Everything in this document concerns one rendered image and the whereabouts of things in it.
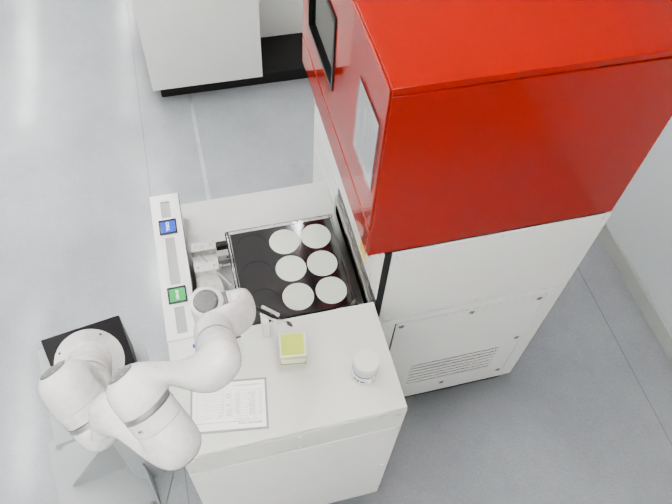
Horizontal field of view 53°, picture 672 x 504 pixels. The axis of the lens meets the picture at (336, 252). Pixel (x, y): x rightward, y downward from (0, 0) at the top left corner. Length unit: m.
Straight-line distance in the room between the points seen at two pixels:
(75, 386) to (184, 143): 2.34
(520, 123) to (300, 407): 0.94
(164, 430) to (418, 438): 1.75
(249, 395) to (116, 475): 1.12
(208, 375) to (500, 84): 0.83
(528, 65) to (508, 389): 1.87
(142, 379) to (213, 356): 0.15
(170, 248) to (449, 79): 1.13
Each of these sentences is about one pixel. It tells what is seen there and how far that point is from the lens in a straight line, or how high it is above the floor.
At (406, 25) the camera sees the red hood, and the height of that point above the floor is 1.82.
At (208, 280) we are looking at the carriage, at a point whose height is 0.88.
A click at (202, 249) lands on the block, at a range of 2.22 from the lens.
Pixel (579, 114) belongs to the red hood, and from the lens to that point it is 1.66.
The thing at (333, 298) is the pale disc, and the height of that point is 0.90.
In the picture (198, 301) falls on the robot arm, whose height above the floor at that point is 1.30.
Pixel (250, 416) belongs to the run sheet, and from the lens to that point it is 1.88.
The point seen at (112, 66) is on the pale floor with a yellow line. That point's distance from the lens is 4.33.
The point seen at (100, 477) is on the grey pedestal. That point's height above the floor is 0.01.
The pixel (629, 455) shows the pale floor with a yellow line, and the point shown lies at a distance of 3.16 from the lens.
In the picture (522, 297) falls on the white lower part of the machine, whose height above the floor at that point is 0.79.
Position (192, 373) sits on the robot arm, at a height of 1.54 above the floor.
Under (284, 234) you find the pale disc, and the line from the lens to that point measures 2.24.
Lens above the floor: 2.72
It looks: 56 degrees down
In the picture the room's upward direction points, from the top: 5 degrees clockwise
